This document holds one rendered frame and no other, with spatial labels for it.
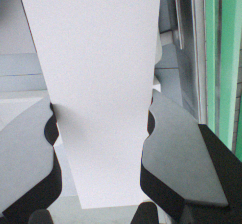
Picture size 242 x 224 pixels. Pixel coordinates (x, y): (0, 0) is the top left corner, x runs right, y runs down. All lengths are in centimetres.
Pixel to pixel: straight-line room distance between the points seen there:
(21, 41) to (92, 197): 40
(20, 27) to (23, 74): 13
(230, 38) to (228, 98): 10
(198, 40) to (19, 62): 43
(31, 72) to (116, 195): 42
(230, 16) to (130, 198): 26
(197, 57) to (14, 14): 41
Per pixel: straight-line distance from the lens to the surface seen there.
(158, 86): 45
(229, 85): 33
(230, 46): 30
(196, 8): 35
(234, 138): 56
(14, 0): 48
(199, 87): 41
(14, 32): 49
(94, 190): 17
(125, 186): 17
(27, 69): 53
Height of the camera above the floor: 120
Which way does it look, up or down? 58 degrees down
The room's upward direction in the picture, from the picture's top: 174 degrees clockwise
